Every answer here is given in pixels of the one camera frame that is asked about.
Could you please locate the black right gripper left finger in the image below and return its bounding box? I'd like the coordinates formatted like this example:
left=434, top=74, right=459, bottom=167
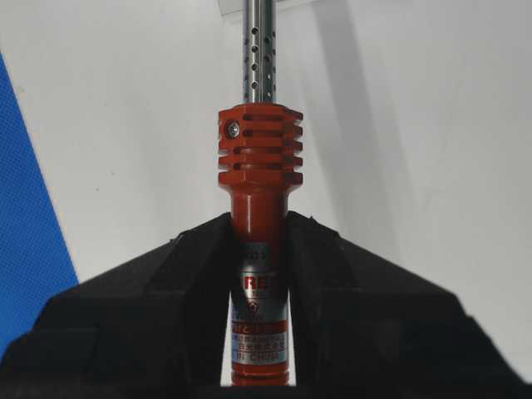
left=1, top=214, right=235, bottom=398

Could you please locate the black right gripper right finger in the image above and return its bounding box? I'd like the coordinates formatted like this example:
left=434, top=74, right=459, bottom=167
left=287, top=212, right=531, bottom=398

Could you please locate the red handled soldering iron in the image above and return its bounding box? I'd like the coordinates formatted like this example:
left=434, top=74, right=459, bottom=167
left=219, top=1, right=303, bottom=387

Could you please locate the blue table mat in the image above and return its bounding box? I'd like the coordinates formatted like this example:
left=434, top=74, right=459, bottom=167
left=0, top=66, right=78, bottom=350

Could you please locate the white paper sheet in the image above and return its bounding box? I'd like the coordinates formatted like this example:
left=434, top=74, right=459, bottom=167
left=1, top=1, right=531, bottom=380

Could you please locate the white folded card with dots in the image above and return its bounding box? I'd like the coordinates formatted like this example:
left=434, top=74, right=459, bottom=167
left=217, top=0, right=293, bottom=17

